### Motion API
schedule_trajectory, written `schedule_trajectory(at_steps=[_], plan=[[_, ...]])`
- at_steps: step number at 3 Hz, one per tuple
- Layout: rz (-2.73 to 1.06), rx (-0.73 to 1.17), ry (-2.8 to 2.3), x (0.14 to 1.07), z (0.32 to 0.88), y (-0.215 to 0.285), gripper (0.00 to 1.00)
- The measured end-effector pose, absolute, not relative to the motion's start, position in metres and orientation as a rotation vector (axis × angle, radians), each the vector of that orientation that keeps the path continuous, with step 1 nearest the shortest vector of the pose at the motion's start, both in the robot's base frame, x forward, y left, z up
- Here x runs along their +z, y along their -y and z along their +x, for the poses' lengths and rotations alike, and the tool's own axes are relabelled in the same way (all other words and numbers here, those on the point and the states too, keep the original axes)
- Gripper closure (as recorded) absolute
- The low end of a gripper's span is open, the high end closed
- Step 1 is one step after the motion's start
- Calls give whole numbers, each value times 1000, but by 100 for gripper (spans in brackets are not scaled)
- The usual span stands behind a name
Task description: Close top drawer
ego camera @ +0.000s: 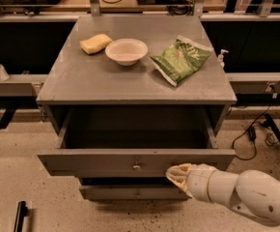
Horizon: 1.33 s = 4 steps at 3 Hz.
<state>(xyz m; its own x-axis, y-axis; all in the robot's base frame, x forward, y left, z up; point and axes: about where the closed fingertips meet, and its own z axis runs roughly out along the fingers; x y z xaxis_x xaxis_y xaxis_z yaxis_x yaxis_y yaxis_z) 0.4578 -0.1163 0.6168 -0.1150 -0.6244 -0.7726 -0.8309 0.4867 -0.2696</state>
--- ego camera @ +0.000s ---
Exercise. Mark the grey drawer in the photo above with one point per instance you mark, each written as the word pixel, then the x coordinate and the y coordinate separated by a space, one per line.
pixel 97 144
pixel 95 193

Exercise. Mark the yellow sponge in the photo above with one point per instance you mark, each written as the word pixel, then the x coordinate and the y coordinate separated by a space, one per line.
pixel 95 44

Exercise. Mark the grey lower drawer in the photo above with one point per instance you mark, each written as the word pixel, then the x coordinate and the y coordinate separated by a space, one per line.
pixel 95 193

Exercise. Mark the green chip bag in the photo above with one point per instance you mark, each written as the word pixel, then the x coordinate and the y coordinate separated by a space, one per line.
pixel 181 59

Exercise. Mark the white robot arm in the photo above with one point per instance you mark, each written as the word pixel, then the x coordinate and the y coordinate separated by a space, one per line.
pixel 252 193

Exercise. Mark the metal drawer knob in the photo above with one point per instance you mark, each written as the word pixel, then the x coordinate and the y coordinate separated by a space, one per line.
pixel 136 166

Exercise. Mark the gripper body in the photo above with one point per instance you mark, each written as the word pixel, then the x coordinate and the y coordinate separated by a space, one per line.
pixel 198 182

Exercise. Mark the grey wooden drawer cabinet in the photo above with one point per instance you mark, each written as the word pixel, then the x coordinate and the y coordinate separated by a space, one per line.
pixel 78 78

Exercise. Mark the grey top drawer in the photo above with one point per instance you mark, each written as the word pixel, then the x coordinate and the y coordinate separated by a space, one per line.
pixel 97 144

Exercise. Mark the black floor bar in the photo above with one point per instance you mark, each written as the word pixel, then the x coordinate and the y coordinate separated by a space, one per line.
pixel 21 213

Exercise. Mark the white bowl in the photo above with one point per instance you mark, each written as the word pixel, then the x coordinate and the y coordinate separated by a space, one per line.
pixel 126 52

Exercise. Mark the white pump bottle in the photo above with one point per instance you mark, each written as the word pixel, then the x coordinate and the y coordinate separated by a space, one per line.
pixel 221 56

